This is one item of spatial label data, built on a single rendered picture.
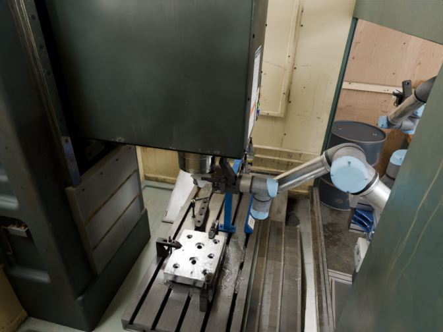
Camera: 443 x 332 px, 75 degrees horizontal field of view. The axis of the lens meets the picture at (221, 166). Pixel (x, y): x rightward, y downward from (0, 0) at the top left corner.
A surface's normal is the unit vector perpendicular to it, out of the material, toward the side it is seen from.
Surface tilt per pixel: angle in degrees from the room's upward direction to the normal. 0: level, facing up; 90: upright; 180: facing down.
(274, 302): 8
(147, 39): 90
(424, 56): 90
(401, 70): 89
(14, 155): 90
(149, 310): 0
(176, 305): 0
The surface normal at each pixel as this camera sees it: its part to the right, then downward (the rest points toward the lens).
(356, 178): -0.45, 0.37
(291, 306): 0.00, -0.79
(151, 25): -0.22, 0.49
